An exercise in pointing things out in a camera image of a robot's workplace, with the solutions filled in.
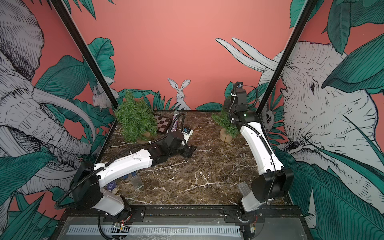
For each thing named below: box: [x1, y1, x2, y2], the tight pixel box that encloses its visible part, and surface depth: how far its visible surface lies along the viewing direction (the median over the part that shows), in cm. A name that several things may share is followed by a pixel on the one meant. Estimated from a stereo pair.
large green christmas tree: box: [114, 91, 158, 143], surface depth 85 cm
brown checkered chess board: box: [154, 115, 171, 133], surface depth 112 cm
